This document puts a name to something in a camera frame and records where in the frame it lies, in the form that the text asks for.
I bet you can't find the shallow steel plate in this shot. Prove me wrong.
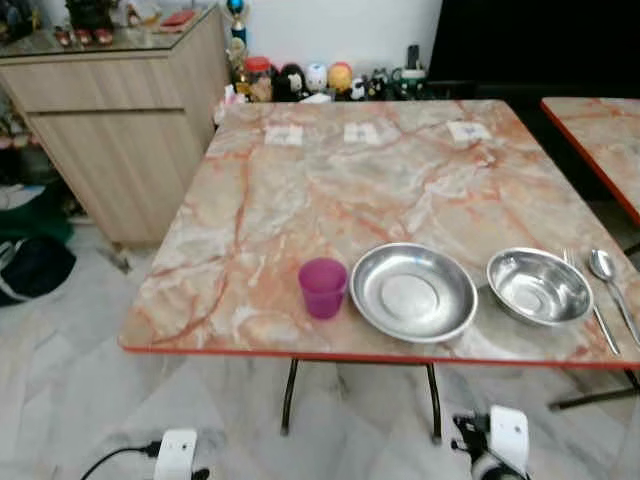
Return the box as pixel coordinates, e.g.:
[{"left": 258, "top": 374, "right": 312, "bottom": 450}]
[{"left": 349, "top": 242, "right": 479, "bottom": 344}]

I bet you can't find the steel bowl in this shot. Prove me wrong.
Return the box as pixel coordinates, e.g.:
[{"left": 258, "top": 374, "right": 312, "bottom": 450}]
[{"left": 486, "top": 247, "right": 595, "bottom": 327}]

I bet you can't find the steel fork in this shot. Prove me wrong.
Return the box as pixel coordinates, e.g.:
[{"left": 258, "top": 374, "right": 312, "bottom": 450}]
[{"left": 563, "top": 250, "right": 622, "bottom": 357}]

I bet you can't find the purple plastic cup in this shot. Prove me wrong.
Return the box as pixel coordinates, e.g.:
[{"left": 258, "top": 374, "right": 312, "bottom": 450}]
[{"left": 298, "top": 257, "right": 349, "bottom": 321}]

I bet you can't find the steel spoon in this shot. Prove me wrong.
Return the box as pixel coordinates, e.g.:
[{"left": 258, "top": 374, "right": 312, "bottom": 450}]
[{"left": 588, "top": 249, "right": 640, "bottom": 347}]

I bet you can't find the marble top dining table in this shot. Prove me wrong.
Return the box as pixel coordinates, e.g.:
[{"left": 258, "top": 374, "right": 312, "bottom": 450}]
[{"left": 118, "top": 97, "right": 640, "bottom": 444}]

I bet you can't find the white paper label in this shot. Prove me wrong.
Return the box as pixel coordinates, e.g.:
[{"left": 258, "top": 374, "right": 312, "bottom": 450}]
[
  {"left": 265, "top": 125, "right": 305, "bottom": 148},
  {"left": 446, "top": 120, "right": 494, "bottom": 144},
  {"left": 343, "top": 122, "right": 383, "bottom": 147}
]

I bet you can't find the marble top side table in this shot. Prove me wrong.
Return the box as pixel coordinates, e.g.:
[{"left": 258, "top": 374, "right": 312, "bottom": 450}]
[{"left": 540, "top": 96, "right": 640, "bottom": 227}]

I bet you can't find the green mug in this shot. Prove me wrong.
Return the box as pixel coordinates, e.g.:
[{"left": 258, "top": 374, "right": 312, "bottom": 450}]
[{"left": 391, "top": 65, "right": 428, "bottom": 100}]

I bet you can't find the orange toy figure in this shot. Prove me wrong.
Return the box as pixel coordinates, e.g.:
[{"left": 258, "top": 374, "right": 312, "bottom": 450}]
[{"left": 328, "top": 61, "right": 354, "bottom": 97}]

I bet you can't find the white toy figure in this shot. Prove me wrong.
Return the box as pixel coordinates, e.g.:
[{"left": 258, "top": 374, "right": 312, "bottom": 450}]
[{"left": 305, "top": 62, "right": 329, "bottom": 94}]

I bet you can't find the black television screen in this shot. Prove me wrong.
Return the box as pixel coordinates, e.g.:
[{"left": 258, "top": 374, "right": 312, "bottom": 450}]
[{"left": 427, "top": 0, "right": 640, "bottom": 99}]

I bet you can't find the black toy figure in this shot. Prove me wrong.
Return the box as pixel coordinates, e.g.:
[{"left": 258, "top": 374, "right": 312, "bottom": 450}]
[{"left": 276, "top": 63, "right": 307, "bottom": 102}]

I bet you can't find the red lid jar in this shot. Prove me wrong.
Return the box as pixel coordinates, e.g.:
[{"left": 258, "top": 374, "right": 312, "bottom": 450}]
[{"left": 244, "top": 56, "right": 274, "bottom": 103}]

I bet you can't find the light wooden cabinet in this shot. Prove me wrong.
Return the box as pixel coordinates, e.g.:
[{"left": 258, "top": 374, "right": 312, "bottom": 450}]
[{"left": 0, "top": 6, "right": 232, "bottom": 250}]

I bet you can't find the black bag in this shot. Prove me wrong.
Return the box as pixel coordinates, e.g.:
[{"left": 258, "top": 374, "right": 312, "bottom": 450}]
[{"left": 0, "top": 234, "right": 77, "bottom": 307}]

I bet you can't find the blue trophy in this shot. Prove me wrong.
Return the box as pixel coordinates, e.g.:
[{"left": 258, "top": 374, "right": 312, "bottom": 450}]
[{"left": 226, "top": 0, "right": 249, "bottom": 47}]

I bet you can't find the green bag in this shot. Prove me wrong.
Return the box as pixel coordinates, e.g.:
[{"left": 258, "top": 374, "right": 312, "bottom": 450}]
[{"left": 0, "top": 184, "right": 74, "bottom": 247}]

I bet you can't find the red flat box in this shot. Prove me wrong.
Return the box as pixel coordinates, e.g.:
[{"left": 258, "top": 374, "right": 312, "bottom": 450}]
[{"left": 159, "top": 9, "right": 199, "bottom": 31}]

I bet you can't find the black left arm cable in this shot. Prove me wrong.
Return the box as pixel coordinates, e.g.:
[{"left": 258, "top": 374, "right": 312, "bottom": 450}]
[{"left": 79, "top": 441, "right": 162, "bottom": 480}]

